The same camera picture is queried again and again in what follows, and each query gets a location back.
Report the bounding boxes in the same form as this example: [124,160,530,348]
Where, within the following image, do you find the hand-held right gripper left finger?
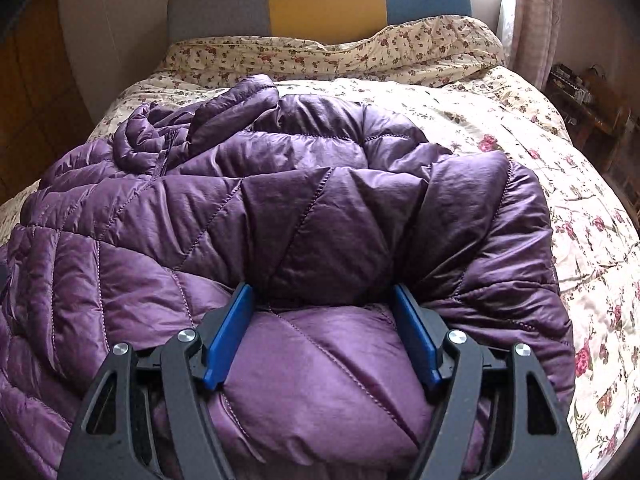
[57,282,258,480]

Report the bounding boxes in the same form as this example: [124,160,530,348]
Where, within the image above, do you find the floral pillow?
[162,15,506,88]

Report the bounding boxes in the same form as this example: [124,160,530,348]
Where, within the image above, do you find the pink patterned curtain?
[500,0,566,91]

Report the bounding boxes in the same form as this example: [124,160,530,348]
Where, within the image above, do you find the purple quilted puffer jacket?
[0,74,576,480]

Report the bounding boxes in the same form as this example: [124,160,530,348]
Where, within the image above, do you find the wooden bedside shelf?
[545,62,640,201]

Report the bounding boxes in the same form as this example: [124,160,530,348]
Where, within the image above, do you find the wooden wardrobe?
[0,0,96,201]

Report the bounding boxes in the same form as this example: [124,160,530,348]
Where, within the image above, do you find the floral bed quilt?
[0,65,640,480]

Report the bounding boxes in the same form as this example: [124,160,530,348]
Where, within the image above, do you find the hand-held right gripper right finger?
[392,284,583,480]

